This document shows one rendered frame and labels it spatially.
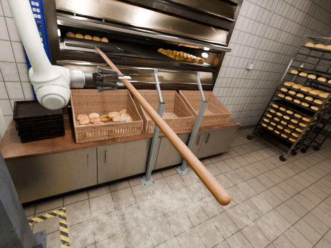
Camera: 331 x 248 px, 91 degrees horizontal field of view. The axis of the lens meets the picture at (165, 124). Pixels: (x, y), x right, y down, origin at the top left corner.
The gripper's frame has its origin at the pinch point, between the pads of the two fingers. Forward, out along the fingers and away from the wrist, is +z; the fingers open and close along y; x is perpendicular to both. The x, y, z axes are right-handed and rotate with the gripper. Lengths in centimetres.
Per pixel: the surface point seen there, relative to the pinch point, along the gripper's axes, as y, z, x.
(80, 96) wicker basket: 40, -19, -73
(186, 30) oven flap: -33, 86, -79
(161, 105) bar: 24.7, 37.6, -18.8
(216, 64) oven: -3, 148, -83
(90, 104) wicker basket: 47, -11, -71
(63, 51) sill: 2, -29, -78
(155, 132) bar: 52, 38, -19
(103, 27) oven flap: -22, -1, -63
